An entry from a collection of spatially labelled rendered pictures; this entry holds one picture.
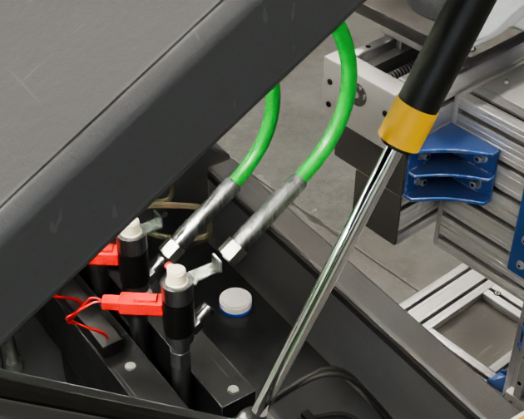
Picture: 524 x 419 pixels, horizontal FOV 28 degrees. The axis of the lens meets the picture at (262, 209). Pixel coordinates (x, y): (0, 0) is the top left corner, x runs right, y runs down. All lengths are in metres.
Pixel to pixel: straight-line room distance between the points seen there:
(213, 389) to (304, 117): 2.20
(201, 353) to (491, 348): 1.21
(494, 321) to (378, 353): 1.10
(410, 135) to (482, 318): 1.78
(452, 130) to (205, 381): 0.63
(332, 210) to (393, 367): 1.69
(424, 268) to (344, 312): 1.49
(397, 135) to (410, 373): 0.66
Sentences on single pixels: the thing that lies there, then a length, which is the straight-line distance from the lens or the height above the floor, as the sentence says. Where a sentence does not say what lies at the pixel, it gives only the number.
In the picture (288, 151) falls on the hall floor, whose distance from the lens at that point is 2.97.
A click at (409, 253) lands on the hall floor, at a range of 2.65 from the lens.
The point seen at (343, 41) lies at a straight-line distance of 0.86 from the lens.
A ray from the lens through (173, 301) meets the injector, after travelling 0.89.
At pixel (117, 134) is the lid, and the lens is 0.28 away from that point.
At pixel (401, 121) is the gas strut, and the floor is 1.47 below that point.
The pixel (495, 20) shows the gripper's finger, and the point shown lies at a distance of 0.84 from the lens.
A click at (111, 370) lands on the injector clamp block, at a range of 1.00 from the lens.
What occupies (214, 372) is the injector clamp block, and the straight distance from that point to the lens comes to 0.99.
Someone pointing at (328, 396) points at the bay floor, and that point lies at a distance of 1.17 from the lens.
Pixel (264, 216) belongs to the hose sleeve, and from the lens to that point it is 0.90.
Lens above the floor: 1.70
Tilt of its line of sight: 38 degrees down
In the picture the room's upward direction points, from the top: 1 degrees clockwise
